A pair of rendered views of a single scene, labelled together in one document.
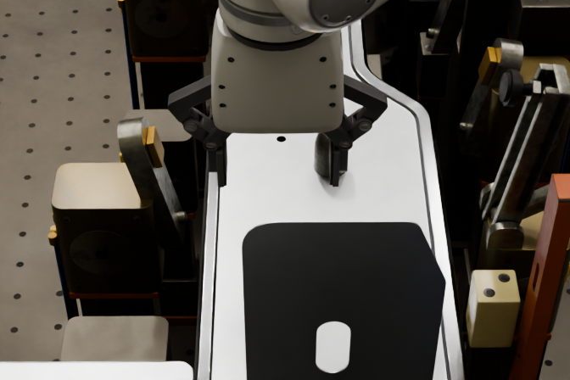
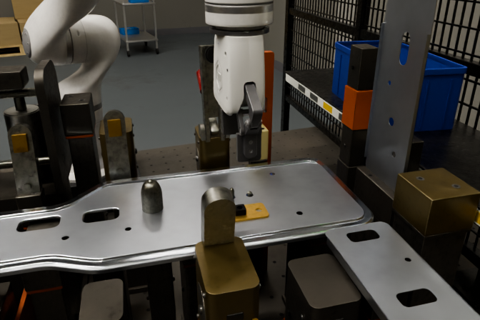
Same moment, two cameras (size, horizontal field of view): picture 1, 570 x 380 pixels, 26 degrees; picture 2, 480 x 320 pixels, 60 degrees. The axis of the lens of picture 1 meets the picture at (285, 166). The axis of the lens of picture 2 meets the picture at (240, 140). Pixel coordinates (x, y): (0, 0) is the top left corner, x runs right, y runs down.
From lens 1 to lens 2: 111 cm
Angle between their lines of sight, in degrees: 83
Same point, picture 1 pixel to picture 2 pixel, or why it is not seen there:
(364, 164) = not seen: hidden behind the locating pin
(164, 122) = (98, 298)
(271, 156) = (146, 230)
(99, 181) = (221, 266)
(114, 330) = (310, 282)
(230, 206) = (196, 238)
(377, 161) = not seen: hidden behind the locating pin
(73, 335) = (326, 301)
